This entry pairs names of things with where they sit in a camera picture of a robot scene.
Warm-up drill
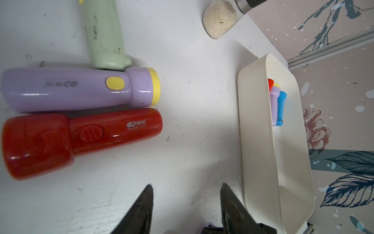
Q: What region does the cream plastic storage tray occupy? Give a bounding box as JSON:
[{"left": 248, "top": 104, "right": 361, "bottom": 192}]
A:
[{"left": 237, "top": 54, "right": 315, "bottom": 234}]

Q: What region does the red flashlight white cap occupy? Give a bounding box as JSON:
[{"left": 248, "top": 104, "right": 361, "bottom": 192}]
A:
[{"left": 267, "top": 79, "right": 274, "bottom": 92}]

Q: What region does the blue flashlight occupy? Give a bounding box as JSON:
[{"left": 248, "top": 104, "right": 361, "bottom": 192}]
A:
[{"left": 276, "top": 91, "right": 287, "bottom": 126}]

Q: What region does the purple flashlight horizontal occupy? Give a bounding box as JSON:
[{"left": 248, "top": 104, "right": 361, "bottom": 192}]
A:
[{"left": 1, "top": 67, "right": 161, "bottom": 113}]

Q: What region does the dark red flashlight horizontal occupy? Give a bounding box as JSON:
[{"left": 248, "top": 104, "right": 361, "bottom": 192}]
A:
[{"left": 2, "top": 108, "right": 163, "bottom": 180}]

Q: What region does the purple flashlight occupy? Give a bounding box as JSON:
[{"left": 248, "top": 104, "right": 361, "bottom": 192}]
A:
[{"left": 270, "top": 83, "right": 280, "bottom": 126}]

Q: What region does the green flashlight at top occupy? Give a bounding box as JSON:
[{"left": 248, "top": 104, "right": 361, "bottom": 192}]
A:
[{"left": 79, "top": 0, "right": 131, "bottom": 71}]

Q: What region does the glass grinder with black cap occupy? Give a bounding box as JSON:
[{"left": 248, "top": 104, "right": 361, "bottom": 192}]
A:
[{"left": 202, "top": 0, "right": 266, "bottom": 40}]

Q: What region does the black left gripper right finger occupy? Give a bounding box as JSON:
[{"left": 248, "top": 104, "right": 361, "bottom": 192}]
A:
[{"left": 220, "top": 183, "right": 276, "bottom": 234}]

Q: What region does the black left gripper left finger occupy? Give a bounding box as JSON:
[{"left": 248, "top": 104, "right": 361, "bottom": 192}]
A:
[{"left": 112, "top": 184, "right": 153, "bottom": 234}]

